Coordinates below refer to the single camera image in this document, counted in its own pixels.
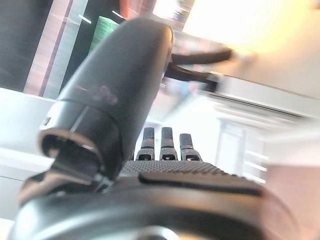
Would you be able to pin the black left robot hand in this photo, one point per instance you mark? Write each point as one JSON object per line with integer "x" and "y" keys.
{"x": 130, "y": 82}

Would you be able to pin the green ribbed container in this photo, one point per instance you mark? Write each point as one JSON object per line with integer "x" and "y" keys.
{"x": 101, "y": 33}

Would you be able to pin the pale grey vertical panel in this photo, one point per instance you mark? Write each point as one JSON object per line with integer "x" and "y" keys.
{"x": 66, "y": 50}

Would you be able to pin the pink brown wooden panel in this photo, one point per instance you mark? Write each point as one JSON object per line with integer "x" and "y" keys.
{"x": 47, "y": 50}

